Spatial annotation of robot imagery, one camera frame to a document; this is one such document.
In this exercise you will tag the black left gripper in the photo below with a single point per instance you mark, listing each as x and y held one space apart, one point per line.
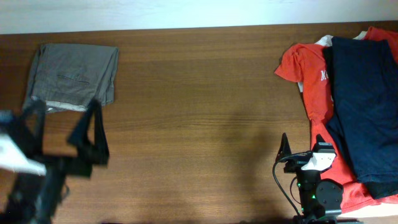
64 160

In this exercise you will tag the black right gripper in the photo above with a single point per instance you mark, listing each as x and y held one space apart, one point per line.
296 167

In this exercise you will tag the grey cargo shorts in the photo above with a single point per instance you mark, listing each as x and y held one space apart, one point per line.
69 76

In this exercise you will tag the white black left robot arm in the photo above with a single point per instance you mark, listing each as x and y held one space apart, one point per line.
40 183

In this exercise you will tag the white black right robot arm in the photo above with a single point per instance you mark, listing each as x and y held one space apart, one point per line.
320 199

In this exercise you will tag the navy blue garment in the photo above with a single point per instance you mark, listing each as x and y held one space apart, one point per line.
363 76

